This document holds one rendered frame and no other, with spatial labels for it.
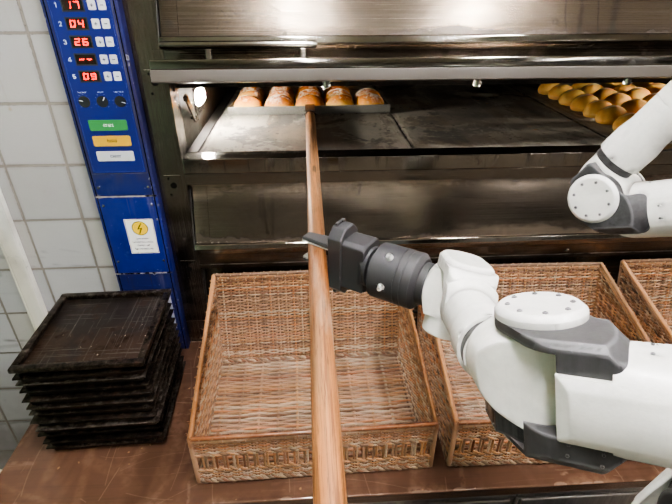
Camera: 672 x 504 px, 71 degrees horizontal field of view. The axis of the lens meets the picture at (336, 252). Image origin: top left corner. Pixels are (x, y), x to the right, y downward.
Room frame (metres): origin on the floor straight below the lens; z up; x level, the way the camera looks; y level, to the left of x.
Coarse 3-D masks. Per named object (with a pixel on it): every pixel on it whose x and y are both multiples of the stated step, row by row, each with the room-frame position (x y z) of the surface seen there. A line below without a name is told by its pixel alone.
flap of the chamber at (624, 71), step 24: (168, 72) 1.03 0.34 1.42; (192, 72) 1.03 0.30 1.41; (216, 72) 1.03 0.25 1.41; (240, 72) 1.03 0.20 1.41; (264, 72) 1.04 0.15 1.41; (288, 72) 1.04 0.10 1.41; (312, 72) 1.04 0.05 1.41; (336, 72) 1.05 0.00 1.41; (360, 72) 1.05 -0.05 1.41; (384, 72) 1.05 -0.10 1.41; (408, 72) 1.05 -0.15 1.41; (432, 72) 1.06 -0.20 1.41; (456, 72) 1.06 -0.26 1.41; (480, 72) 1.06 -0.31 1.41; (504, 72) 1.07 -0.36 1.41; (528, 72) 1.07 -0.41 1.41; (552, 72) 1.07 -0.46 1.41; (576, 72) 1.07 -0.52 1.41; (600, 72) 1.08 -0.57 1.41; (624, 72) 1.08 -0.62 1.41; (648, 72) 1.08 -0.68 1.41
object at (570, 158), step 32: (192, 160) 1.17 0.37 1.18; (224, 160) 1.17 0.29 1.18; (256, 160) 1.18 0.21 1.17; (288, 160) 1.18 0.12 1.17; (320, 160) 1.19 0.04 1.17; (352, 160) 1.19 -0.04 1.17; (384, 160) 1.20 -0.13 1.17; (416, 160) 1.20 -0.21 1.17; (448, 160) 1.21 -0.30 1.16; (480, 160) 1.21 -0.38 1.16; (512, 160) 1.22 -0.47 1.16; (544, 160) 1.22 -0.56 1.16; (576, 160) 1.23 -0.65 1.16
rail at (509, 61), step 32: (160, 64) 1.03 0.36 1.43; (192, 64) 1.03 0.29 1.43; (224, 64) 1.04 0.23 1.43; (256, 64) 1.04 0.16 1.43; (288, 64) 1.04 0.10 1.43; (320, 64) 1.05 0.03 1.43; (352, 64) 1.05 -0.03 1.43; (384, 64) 1.05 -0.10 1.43; (416, 64) 1.06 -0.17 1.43; (448, 64) 1.06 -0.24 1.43; (480, 64) 1.07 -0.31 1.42; (512, 64) 1.07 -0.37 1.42; (544, 64) 1.07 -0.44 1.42; (576, 64) 1.08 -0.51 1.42; (608, 64) 1.08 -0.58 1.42; (640, 64) 1.09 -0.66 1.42
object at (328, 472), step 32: (320, 192) 0.91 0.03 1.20; (320, 224) 0.75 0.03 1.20; (320, 256) 0.64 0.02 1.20; (320, 288) 0.55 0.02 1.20; (320, 320) 0.48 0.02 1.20; (320, 352) 0.42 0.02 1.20; (320, 384) 0.37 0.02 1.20; (320, 416) 0.33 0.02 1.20; (320, 448) 0.29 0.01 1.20; (320, 480) 0.26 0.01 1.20
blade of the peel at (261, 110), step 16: (352, 96) 1.88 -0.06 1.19; (240, 112) 1.62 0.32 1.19; (256, 112) 1.62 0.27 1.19; (272, 112) 1.62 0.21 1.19; (288, 112) 1.63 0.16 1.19; (304, 112) 1.63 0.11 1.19; (320, 112) 1.63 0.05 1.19; (336, 112) 1.64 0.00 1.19; (352, 112) 1.64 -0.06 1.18; (368, 112) 1.64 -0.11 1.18; (384, 112) 1.64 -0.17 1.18
